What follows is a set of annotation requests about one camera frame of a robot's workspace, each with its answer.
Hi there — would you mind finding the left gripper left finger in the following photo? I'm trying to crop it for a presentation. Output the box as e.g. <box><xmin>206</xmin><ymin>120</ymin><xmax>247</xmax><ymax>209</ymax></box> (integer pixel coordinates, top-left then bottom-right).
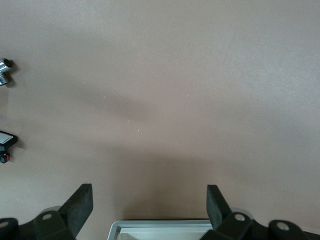
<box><xmin>0</xmin><ymin>183</ymin><xmax>94</xmax><ymax>240</ymax></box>

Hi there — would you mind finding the grey plastic tray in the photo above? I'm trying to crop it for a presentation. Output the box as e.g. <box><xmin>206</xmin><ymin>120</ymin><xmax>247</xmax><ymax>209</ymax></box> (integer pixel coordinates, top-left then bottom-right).
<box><xmin>107</xmin><ymin>219</ymin><xmax>215</xmax><ymax>240</ymax></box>

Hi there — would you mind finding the metal tee fitting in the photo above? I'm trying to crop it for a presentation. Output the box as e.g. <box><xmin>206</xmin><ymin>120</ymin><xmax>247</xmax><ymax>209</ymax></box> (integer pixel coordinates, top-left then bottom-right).
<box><xmin>0</xmin><ymin>57</ymin><xmax>15</xmax><ymax>88</ymax></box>

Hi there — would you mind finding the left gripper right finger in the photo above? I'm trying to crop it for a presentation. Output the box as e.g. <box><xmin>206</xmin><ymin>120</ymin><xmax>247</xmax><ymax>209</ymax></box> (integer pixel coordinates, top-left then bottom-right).
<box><xmin>199</xmin><ymin>184</ymin><xmax>311</xmax><ymax>240</ymax></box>

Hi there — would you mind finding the black white rectangular switch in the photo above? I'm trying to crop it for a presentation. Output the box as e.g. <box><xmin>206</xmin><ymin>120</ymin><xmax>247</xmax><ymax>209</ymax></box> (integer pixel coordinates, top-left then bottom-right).
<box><xmin>0</xmin><ymin>129</ymin><xmax>19</xmax><ymax>165</ymax></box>

